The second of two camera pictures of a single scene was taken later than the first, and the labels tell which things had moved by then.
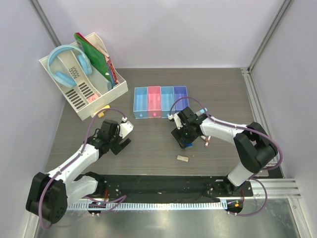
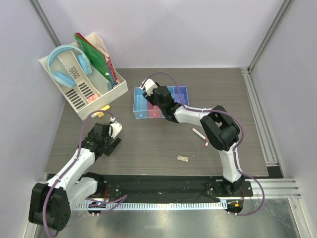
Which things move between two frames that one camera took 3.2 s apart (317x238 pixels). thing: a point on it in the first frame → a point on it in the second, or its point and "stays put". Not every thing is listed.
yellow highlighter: x=101 y=114 stays put
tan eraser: x=180 y=157 stays put
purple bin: x=180 y=91 stays put
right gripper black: x=178 y=137 → x=149 y=98
